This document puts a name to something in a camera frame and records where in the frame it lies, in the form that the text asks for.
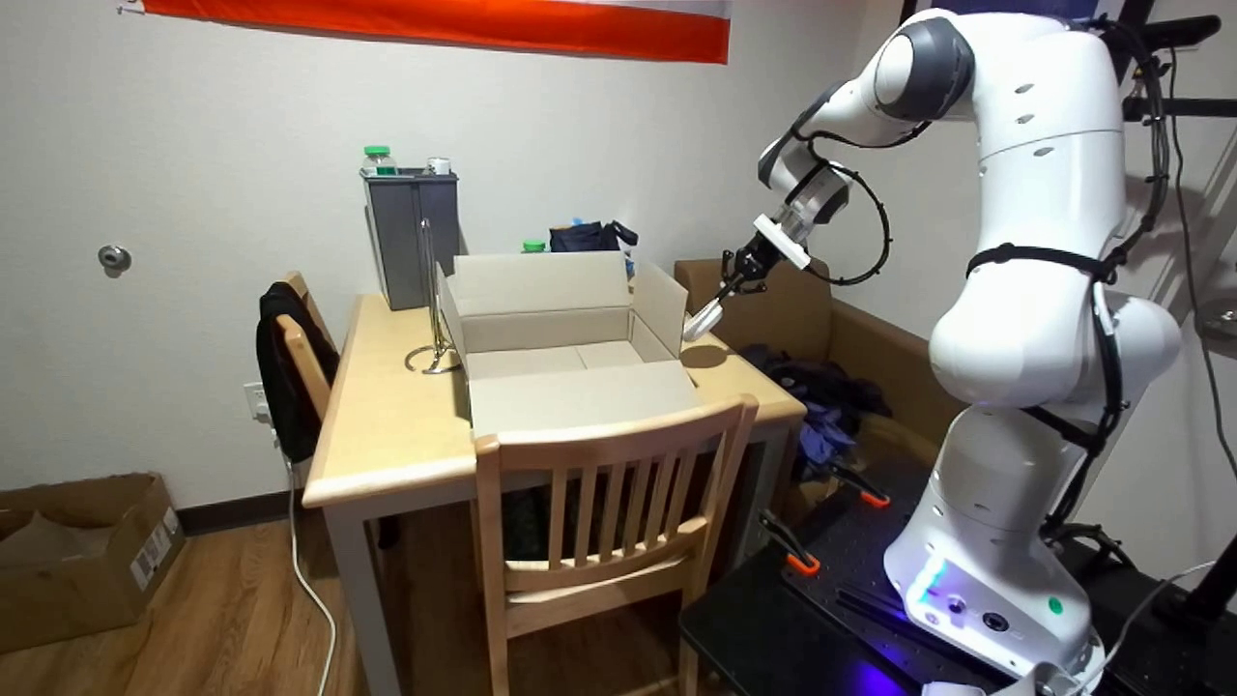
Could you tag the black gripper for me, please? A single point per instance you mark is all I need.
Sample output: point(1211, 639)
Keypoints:
point(754, 259)

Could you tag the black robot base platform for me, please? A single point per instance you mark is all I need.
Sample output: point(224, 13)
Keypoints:
point(773, 631)

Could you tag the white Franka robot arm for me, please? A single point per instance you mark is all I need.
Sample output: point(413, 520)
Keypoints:
point(1029, 321)

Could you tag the open cardboard box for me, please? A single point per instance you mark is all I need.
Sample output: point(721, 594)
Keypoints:
point(565, 390)

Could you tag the cardboard box with label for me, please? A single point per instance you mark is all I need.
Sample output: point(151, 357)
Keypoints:
point(77, 580)

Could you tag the black clothing pile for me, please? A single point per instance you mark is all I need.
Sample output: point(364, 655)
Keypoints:
point(818, 380)

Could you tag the navy fabric bag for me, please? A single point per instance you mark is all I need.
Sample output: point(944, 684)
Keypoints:
point(583, 236)

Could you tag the purple cloth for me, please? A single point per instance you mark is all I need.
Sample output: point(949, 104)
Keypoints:
point(826, 439)

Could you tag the wooden slat-back chair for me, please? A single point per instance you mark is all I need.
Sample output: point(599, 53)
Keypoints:
point(603, 450)

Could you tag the gray plastic bin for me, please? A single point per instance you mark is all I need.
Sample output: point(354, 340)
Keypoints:
point(407, 236)

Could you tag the light wooden table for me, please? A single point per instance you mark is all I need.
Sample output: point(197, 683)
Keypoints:
point(386, 425)

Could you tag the green capped item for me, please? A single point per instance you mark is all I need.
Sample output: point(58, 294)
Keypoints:
point(376, 151)

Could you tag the wooden chair with jacket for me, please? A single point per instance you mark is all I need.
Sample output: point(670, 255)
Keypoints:
point(308, 354)

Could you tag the black jacket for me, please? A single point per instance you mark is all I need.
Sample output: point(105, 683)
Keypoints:
point(287, 374)

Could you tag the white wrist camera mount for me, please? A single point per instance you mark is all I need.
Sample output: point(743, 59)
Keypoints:
point(783, 239)

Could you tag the red wall banner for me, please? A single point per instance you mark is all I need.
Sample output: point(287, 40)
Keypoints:
point(448, 24)

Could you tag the black camera stand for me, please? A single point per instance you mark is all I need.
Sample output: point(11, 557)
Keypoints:
point(1192, 255)

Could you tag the metal wall knob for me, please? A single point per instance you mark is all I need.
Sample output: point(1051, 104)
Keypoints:
point(113, 259)

